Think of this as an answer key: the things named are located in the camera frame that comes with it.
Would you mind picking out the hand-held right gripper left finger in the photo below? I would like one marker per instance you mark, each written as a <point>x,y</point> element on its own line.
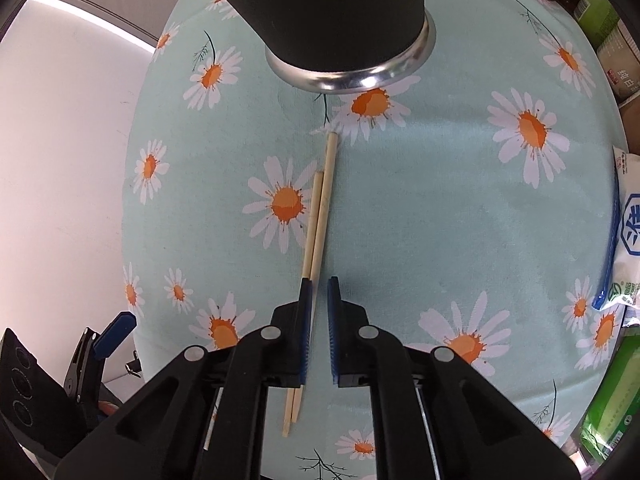
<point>306,330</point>

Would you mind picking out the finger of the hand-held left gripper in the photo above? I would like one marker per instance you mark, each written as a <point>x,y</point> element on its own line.
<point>117,327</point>

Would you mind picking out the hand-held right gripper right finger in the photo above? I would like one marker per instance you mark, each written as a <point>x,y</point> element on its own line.
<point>334,330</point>

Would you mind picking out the bamboo chopstick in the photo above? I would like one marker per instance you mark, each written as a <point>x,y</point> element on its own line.
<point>324,200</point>
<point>312,225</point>

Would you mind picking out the black utensil holder metal rim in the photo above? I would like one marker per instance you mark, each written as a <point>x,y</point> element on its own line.
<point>325,10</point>

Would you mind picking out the teal daisy print tablecloth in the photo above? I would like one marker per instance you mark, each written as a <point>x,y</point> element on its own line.
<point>450,210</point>

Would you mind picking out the green plastic packet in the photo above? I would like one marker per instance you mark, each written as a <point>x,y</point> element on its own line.
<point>615,400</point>

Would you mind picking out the white and blue salt bag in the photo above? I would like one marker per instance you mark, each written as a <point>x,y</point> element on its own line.
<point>630,240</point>

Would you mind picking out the white food package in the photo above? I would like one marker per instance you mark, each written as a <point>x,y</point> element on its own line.
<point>622,65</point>

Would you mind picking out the green food package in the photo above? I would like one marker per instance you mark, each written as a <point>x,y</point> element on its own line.
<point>597,15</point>

